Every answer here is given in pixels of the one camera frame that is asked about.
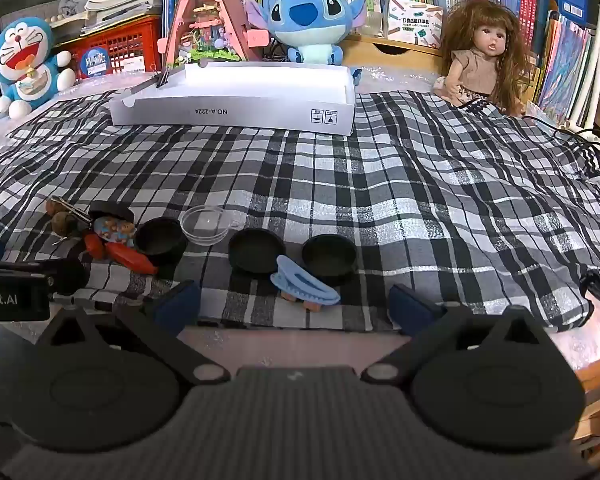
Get blue white cat plush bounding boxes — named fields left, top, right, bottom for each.
left=0, top=16, right=76, bottom=120

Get orange hair clip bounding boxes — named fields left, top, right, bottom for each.
left=105, top=242, right=158, bottom=276

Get wooden drawer box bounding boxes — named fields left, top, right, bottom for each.
left=341, top=34, right=443, bottom=68

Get pink triangular dollhouse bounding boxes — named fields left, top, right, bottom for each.
left=157, top=0, right=271, bottom=68

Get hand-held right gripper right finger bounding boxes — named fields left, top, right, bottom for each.
left=360, top=284, right=561, bottom=386

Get light blue hair claw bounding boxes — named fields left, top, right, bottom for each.
left=271, top=255, right=341, bottom=307

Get red plastic crate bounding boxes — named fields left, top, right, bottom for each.
left=55, top=15, right=163, bottom=81

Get blue alien plush toy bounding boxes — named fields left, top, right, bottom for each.
left=245, top=0, right=370, bottom=66

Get clear plastic cup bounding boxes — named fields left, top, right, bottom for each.
left=180, top=205, right=231, bottom=247

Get brown haired baby doll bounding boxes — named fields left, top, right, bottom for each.
left=432, top=0, right=531, bottom=117

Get white cardboard box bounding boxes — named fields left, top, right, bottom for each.
left=108, top=60, right=357, bottom=137

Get black round lid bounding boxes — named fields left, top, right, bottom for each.
left=228, top=228, right=286, bottom=275
left=88, top=201, right=135, bottom=223
left=135, top=217, right=188, bottom=267
left=301, top=234, right=357, bottom=283

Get grey crumpled cloth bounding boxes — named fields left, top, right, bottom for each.
left=57, top=0, right=91, bottom=18

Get leaning thin picture books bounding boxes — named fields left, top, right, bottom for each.
left=537, top=10, right=600, bottom=126

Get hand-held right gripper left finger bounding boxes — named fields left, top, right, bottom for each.
left=35, top=280, right=231, bottom=386

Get white printed carton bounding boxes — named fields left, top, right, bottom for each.
left=382, top=0, right=445, bottom=45

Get black cable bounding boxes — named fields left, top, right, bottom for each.
left=522, top=115, right=600, bottom=181

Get black white plaid cloth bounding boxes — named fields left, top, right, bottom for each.
left=0, top=87, right=600, bottom=333

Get oval cartoon tag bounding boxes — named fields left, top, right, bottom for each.
left=94, top=216, right=137, bottom=248

